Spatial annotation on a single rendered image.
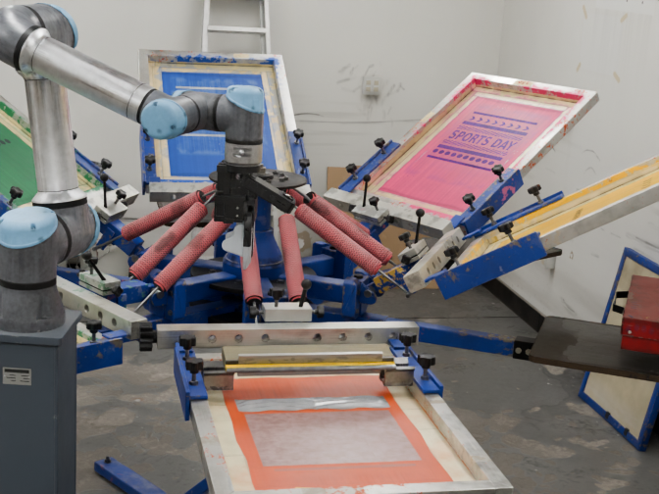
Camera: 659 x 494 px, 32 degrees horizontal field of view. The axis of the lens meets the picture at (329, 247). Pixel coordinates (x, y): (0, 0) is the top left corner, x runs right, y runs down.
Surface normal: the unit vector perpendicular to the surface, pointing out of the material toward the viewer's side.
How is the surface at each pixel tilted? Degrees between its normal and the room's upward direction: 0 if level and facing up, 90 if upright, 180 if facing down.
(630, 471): 0
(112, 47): 90
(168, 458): 0
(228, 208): 90
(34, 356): 90
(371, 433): 0
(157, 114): 90
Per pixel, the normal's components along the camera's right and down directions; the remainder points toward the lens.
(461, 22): 0.22, 0.25
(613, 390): -0.94, -0.21
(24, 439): -0.02, 0.25
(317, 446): 0.06, -0.97
